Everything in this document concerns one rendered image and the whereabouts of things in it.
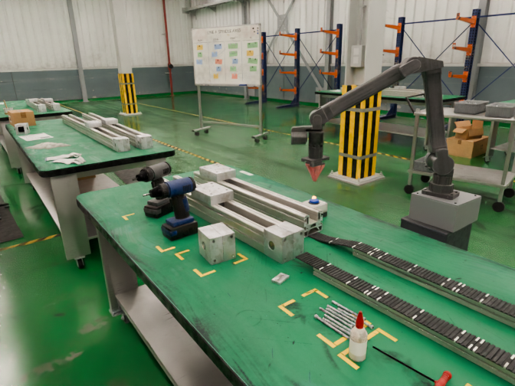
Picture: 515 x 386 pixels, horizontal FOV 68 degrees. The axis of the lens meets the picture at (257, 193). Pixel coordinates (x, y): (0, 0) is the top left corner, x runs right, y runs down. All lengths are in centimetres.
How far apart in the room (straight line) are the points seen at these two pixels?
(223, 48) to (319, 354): 661
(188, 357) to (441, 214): 118
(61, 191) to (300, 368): 225
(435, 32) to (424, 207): 831
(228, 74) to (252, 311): 634
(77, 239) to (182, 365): 151
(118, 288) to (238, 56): 540
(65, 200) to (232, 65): 483
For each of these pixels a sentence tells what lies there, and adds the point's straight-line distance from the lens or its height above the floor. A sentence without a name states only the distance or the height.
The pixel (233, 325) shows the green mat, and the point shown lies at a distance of 102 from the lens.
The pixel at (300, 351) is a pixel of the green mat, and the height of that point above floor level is 78.
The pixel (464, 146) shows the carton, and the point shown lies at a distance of 628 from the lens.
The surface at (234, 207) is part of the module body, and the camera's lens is 153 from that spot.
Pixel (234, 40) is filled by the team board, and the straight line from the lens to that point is 709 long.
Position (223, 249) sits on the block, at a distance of 127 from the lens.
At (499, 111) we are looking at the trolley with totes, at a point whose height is 92.
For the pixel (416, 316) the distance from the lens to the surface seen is 105.
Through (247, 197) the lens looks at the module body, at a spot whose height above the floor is 84.
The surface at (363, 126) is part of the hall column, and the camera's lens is 455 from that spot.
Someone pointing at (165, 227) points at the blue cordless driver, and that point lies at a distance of 148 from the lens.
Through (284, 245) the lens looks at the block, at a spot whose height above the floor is 84.
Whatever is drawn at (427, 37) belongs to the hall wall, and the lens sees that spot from 985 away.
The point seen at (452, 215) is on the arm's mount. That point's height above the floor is 85.
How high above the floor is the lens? 141
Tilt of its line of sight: 19 degrees down
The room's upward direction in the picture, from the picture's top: 1 degrees counter-clockwise
